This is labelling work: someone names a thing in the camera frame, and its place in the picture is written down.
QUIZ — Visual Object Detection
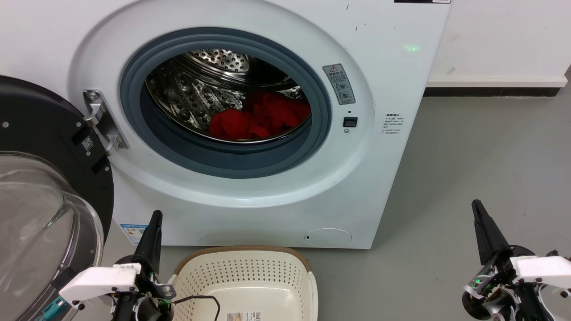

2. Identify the blue and white energy label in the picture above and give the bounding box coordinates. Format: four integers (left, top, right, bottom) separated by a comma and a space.
119, 223, 149, 245

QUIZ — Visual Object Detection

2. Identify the black baseboard strip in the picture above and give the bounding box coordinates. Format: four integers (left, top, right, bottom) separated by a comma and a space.
423, 86, 561, 98

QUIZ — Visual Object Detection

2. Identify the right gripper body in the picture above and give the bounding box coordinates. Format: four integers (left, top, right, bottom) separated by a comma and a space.
461, 244, 557, 321

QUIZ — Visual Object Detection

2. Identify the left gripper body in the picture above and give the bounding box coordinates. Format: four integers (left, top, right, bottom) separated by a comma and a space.
111, 254, 176, 321

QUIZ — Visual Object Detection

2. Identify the perforated steel washer drum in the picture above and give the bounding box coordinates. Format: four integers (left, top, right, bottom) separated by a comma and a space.
145, 49, 312, 144

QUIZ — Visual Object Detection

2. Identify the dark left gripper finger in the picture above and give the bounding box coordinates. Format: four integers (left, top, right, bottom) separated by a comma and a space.
134, 210, 158, 264
151, 211, 163, 272

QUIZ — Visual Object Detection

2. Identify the grey warning sticker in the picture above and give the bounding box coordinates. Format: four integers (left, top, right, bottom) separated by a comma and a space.
323, 63, 356, 106

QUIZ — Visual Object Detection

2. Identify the white front-loading washing machine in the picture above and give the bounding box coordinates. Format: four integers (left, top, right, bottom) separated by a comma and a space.
0, 0, 453, 249

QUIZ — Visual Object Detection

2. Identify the white text label sticker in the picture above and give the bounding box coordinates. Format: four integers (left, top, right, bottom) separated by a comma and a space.
382, 112, 405, 136

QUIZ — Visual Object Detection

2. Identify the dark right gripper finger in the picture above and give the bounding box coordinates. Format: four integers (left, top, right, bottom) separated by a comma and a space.
472, 199, 497, 265
476, 200, 512, 257

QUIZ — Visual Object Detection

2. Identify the cream perforated laundry basket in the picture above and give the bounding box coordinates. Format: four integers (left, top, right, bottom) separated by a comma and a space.
167, 245, 319, 321

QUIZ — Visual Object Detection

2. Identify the metal washing machine door hinge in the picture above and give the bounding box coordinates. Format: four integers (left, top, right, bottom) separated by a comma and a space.
83, 89, 130, 156

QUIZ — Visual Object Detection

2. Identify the round white filter cover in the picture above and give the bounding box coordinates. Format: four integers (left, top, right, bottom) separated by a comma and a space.
304, 228, 352, 247

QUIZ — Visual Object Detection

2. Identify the black washer door with glass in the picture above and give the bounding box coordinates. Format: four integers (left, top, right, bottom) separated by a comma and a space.
0, 75, 115, 321

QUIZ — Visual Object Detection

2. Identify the red cloth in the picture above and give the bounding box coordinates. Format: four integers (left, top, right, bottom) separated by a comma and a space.
208, 91, 312, 141

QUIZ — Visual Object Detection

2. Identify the grey rubber door gasket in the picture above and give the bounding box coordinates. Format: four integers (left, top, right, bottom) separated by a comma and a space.
120, 27, 332, 179

